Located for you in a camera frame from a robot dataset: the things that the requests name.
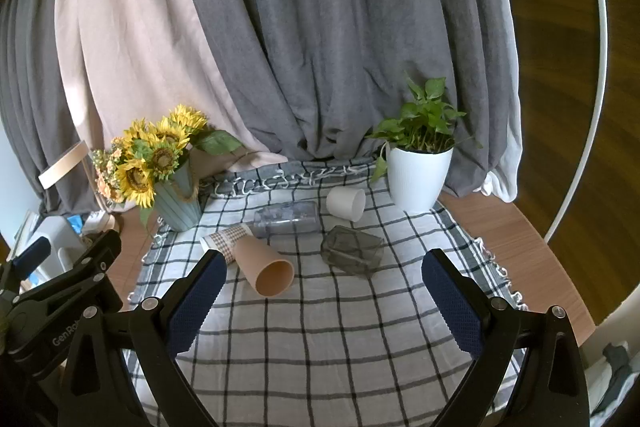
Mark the checked tablecloth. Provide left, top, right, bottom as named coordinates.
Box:
left=122, top=159, right=531, bottom=427

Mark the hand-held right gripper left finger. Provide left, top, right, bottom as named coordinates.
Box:
left=60, top=249, right=229, bottom=427

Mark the checked pattern paper cup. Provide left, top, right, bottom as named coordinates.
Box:
left=200, top=223, right=254, bottom=264

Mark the teal ribbed vase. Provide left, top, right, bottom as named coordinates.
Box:
left=153, top=157, right=203, bottom=232

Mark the clear plastic cup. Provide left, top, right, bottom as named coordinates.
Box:
left=253, top=201, right=321, bottom=238

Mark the green leafy plant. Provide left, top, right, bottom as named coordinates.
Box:
left=364, top=75, right=484, bottom=184

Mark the white curved pole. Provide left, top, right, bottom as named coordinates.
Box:
left=542, top=0, right=612, bottom=246

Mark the white ribbed plant pot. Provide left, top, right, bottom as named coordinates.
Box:
left=385, top=145, right=455, bottom=214

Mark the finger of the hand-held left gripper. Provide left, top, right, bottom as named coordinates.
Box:
left=0, top=236, right=53, bottom=304
left=20, top=229, right=123, bottom=303

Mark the grey curtain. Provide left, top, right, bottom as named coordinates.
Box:
left=0, top=0, right=521, bottom=218

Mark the white plastic container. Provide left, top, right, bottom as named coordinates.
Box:
left=27, top=214, right=87, bottom=279

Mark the tan paper cup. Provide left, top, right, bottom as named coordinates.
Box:
left=234, top=236, right=295, bottom=298

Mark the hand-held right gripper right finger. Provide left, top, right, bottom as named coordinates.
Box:
left=421, top=248, right=592, bottom=427

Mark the white cup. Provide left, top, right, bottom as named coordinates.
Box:
left=326, top=186, right=368, bottom=223

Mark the white sheer curtain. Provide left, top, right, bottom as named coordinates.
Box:
left=477, top=0, right=524, bottom=204

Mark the dark grey glass cup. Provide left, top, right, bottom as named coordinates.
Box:
left=320, top=225, right=385, bottom=281

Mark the beige curtain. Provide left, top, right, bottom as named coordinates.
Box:
left=52, top=0, right=289, bottom=208

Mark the dark grey object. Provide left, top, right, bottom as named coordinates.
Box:
left=602, top=341, right=633, bottom=379

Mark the sunflower bouquet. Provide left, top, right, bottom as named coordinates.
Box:
left=91, top=104, right=247, bottom=229

